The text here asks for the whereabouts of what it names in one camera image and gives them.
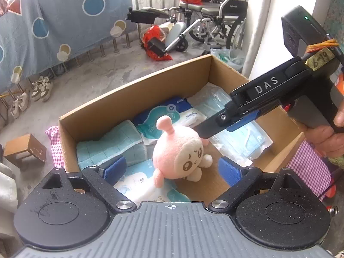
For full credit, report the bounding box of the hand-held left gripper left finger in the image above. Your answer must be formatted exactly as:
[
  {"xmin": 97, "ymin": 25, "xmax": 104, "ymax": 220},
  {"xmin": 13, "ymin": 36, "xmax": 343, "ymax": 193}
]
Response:
[{"xmin": 40, "ymin": 155, "xmax": 137, "ymax": 212}]

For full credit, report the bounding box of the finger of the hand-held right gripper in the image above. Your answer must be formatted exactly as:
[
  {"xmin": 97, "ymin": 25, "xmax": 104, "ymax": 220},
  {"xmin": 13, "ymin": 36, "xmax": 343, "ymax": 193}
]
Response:
[
  {"xmin": 197, "ymin": 109, "xmax": 244, "ymax": 139},
  {"xmin": 227, "ymin": 111, "xmax": 257, "ymax": 133}
]

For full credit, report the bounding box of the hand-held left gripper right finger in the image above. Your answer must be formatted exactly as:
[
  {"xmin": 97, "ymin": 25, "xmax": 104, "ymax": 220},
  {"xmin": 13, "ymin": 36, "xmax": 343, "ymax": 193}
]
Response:
[{"xmin": 207, "ymin": 156, "xmax": 300, "ymax": 213}]

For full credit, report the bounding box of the blue bandage box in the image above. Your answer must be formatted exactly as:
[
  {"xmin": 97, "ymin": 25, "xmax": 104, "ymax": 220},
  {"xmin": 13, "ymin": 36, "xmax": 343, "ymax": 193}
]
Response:
[{"xmin": 114, "ymin": 165, "xmax": 162, "ymax": 194}]

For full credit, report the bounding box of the pink plush toy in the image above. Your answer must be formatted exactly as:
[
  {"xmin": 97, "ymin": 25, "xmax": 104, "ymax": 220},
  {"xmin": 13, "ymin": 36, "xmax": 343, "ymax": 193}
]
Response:
[{"xmin": 152, "ymin": 115, "xmax": 213, "ymax": 189}]

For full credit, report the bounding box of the brown cardboard box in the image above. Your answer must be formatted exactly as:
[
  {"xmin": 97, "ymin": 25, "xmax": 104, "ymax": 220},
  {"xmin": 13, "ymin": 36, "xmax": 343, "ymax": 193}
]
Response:
[{"xmin": 58, "ymin": 54, "xmax": 307, "ymax": 202}]

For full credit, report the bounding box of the person's right hand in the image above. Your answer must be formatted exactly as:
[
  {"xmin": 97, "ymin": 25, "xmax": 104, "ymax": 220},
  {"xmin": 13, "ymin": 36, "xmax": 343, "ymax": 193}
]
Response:
[{"xmin": 305, "ymin": 107, "xmax": 344, "ymax": 158}]

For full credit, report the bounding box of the blue face mask pack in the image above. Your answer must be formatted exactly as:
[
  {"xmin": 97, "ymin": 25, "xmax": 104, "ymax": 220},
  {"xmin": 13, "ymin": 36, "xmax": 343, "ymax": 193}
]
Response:
[{"xmin": 210, "ymin": 120, "xmax": 273, "ymax": 164}]

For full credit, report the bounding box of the teal folded towel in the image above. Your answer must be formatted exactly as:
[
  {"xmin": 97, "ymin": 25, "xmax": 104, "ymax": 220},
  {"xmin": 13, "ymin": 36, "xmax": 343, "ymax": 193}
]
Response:
[{"xmin": 76, "ymin": 120, "xmax": 148, "ymax": 171}]

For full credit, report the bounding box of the pale face mask pack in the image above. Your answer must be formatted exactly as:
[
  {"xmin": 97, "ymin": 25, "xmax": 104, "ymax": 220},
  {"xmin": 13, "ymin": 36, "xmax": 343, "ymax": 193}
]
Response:
[{"xmin": 188, "ymin": 82, "xmax": 235, "ymax": 115}]

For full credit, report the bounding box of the blue white wet wipes pack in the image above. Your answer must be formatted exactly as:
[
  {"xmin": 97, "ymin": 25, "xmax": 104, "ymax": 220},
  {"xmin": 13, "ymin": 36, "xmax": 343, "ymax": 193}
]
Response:
[{"xmin": 134, "ymin": 95, "xmax": 207, "ymax": 144}]

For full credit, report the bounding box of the clear plastic bag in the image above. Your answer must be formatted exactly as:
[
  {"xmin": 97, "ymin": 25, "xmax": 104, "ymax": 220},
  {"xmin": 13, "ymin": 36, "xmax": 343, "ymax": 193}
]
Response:
[{"xmin": 210, "ymin": 48, "xmax": 246, "ymax": 72}]

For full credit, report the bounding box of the pink checked cloth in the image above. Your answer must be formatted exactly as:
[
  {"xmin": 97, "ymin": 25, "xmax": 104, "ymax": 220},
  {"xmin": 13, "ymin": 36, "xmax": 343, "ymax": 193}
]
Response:
[{"xmin": 44, "ymin": 125, "xmax": 332, "ymax": 202}]

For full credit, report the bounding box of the small wooden stool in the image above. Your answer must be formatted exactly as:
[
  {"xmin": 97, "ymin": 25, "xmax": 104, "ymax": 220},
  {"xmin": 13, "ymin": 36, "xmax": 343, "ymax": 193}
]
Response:
[{"xmin": 3, "ymin": 133, "xmax": 47, "ymax": 167}]

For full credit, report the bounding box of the wheelchair leg rest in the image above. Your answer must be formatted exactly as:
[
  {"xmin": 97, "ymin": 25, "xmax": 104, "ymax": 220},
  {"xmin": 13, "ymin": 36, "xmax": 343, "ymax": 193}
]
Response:
[{"xmin": 145, "ymin": 20, "xmax": 190, "ymax": 60}]

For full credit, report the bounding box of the white and dark sneaker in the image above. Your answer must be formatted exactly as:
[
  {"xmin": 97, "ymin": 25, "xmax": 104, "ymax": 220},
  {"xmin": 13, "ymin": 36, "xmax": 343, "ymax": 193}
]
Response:
[
  {"xmin": 30, "ymin": 76, "xmax": 45, "ymax": 102},
  {"xmin": 40, "ymin": 77, "xmax": 53, "ymax": 103}
]

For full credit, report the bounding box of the pale grey curtain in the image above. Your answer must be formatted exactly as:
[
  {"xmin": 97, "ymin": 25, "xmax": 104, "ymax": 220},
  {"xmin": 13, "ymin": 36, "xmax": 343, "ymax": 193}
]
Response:
[{"xmin": 0, "ymin": 163, "xmax": 18, "ymax": 221}]

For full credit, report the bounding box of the crumpled red plastic bag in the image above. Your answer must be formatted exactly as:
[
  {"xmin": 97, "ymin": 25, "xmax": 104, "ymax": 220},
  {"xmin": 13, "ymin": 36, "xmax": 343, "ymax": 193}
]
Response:
[{"xmin": 142, "ymin": 25, "xmax": 174, "ymax": 61}]

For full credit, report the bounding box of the silver wheelchair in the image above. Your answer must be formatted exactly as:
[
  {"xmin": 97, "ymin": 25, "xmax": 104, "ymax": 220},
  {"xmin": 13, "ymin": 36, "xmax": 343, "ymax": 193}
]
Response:
[{"xmin": 168, "ymin": 0, "xmax": 250, "ymax": 51}]

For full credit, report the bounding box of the metal railing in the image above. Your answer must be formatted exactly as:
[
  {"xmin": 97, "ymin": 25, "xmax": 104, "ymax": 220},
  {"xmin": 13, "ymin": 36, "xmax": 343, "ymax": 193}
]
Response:
[{"xmin": 0, "ymin": 0, "xmax": 189, "ymax": 125}]

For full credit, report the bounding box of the black padded armrest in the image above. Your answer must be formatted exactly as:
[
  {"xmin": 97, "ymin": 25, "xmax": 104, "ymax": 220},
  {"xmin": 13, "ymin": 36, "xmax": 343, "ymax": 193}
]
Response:
[{"xmin": 126, "ymin": 7, "xmax": 168, "ymax": 25}]

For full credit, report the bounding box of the blue sheet with circles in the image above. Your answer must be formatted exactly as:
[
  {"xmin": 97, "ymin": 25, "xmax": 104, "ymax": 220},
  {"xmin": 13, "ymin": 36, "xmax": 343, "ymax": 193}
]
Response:
[{"xmin": 0, "ymin": 0, "xmax": 137, "ymax": 92}]

